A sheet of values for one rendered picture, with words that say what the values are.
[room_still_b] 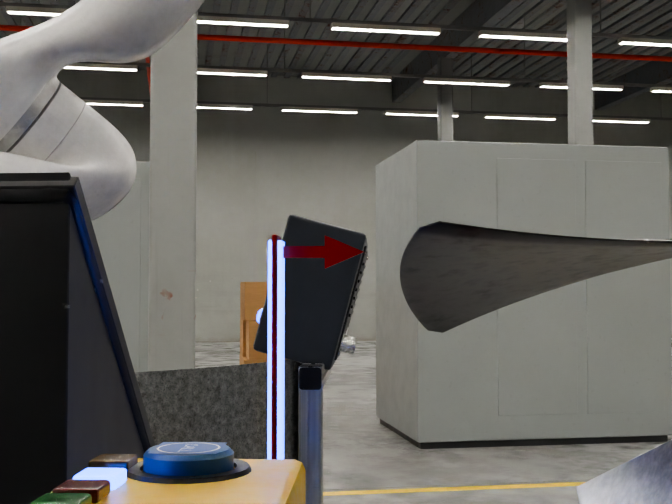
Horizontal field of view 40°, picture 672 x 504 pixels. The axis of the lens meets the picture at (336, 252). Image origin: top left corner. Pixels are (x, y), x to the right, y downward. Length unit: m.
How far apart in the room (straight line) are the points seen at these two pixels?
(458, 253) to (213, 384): 1.89
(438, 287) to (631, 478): 0.19
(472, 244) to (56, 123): 0.59
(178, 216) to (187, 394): 2.51
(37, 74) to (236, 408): 1.61
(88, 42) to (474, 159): 5.97
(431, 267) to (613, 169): 6.71
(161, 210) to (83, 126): 3.78
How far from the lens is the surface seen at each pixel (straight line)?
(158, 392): 2.38
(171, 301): 4.84
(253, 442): 2.61
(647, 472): 0.70
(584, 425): 7.25
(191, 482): 0.40
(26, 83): 1.07
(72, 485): 0.38
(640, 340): 7.38
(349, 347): 1.27
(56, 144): 1.07
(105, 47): 1.08
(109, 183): 1.06
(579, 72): 12.03
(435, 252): 0.62
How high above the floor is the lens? 1.15
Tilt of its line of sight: 2 degrees up
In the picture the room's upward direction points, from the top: straight up
